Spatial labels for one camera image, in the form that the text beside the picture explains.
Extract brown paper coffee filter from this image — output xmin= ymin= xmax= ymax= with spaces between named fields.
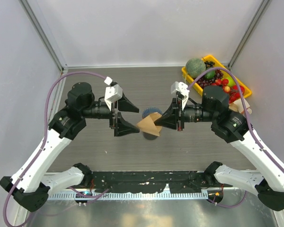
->
xmin=136 ymin=112 xmax=162 ymax=137

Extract red yellow cherries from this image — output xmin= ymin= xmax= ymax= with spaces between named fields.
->
xmin=211 ymin=79 xmax=231 ymax=93

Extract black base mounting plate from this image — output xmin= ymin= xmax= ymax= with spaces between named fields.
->
xmin=63 ymin=170 xmax=234 ymax=193

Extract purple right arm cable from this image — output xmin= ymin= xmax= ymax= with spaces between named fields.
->
xmin=186 ymin=67 xmax=284 ymax=208

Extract green apple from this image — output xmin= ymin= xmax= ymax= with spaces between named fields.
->
xmin=225 ymin=76 xmax=236 ymax=87

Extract white slotted cable duct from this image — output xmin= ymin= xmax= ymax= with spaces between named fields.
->
xmin=48 ymin=190 xmax=208 ymax=201

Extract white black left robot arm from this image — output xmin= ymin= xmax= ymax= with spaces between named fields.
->
xmin=0 ymin=82 xmax=140 ymax=212

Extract glass coffee carafe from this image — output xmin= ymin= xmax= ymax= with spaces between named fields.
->
xmin=143 ymin=132 xmax=158 ymax=140

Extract blue ribbed glass dripper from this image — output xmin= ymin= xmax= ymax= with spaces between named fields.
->
xmin=142 ymin=107 xmax=162 ymax=119

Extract red tomato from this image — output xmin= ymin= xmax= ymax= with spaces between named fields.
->
xmin=230 ymin=85 xmax=245 ymax=99

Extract yellow plastic fruit tray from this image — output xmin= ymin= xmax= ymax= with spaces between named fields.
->
xmin=181 ymin=54 xmax=253 ymax=100

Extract black grape cluster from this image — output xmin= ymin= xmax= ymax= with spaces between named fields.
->
xmin=204 ymin=61 xmax=215 ymax=68

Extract green lime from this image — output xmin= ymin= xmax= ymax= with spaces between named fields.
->
xmin=204 ymin=70 xmax=215 ymax=79

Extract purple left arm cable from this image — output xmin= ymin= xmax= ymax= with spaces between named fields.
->
xmin=2 ymin=71 xmax=109 ymax=227

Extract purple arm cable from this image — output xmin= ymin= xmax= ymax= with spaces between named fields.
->
xmin=186 ymin=67 xmax=284 ymax=208
xmin=2 ymin=71 xmax=109 ymax=227

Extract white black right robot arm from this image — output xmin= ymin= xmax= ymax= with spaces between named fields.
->
xmin=154 ymin=86 xmax=284 ymax=211

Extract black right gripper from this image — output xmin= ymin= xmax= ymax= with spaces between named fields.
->
xmin=155 ymin=96 xmax=217 ymax=131

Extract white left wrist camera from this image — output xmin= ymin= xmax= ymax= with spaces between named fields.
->
xmin=104 ymin=77 xmax=123 ymax=111

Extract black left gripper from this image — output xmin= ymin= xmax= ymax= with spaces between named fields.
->
xmin=81 ymin=91 xmax=140 ymax=135

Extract dark purple grape bunch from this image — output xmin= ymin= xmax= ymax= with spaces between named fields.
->
xmin=196 ymin=70 xmax=223 ymax=88

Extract green netted melon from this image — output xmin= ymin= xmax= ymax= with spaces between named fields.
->
xmin=185 ymin=58 xmax=206 ymax=78

